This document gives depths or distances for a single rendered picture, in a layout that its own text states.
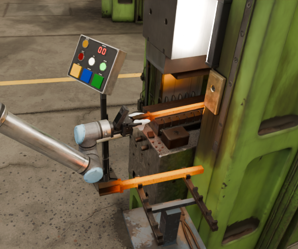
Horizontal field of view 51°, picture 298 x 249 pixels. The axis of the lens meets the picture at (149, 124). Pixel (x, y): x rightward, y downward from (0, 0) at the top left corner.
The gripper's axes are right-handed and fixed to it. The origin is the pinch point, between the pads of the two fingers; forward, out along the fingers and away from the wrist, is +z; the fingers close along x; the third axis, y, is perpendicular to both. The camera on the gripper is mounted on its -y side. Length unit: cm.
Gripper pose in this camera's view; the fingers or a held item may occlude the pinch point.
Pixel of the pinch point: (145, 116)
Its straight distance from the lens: 161.7
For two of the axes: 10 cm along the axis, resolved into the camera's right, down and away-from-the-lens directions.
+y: -0.6, 8.2, 5.8
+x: 4.3, 5.4, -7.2
